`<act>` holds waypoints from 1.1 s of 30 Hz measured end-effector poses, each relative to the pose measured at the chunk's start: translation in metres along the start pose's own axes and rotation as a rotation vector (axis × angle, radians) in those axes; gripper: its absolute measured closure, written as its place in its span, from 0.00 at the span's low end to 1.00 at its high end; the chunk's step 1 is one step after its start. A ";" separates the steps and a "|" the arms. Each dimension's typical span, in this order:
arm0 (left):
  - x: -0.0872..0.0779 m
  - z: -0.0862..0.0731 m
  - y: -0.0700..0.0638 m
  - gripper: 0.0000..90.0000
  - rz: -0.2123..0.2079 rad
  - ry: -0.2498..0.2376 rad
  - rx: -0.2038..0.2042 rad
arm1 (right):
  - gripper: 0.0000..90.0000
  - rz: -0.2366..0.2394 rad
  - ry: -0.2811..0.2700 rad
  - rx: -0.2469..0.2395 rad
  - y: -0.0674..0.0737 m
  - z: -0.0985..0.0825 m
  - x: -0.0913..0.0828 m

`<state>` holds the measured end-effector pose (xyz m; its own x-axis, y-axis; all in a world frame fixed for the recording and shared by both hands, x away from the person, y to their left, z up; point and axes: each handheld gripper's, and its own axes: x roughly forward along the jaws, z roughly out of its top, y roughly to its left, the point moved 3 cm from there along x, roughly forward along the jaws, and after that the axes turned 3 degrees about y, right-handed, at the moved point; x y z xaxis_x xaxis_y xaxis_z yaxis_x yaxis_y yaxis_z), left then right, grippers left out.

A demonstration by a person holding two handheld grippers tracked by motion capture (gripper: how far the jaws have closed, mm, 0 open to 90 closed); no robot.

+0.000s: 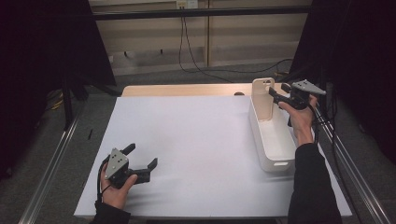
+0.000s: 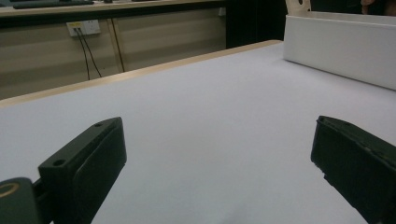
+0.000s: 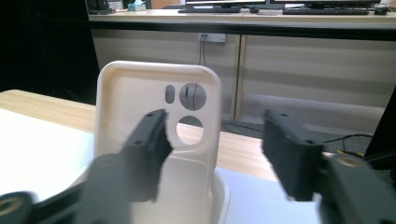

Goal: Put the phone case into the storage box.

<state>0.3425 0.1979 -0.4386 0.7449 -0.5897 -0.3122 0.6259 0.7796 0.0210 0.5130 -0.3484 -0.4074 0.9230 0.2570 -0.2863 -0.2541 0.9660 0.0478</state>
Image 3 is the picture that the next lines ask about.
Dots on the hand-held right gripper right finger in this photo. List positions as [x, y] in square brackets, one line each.
[292, 155]

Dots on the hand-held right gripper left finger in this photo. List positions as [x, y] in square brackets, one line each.
[137, 161]

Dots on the beige phone case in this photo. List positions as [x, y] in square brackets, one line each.
[134, 93]

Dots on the black curtain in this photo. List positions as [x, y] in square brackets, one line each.
[43, 46]
[384, 133]

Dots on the white table mat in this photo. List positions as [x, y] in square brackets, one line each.
[37, 155]

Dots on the light wooden office desk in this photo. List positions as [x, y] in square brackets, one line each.
[249, 17]

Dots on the black keyboard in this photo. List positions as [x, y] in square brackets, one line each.
[325, 11]
[208, 10]

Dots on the black computer mouse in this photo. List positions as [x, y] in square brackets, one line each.
[381, 11]
[254, 10]

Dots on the teal tissue box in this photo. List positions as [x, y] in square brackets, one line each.
[137, 6]

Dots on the white wall socket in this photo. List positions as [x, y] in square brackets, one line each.
[213, 37]

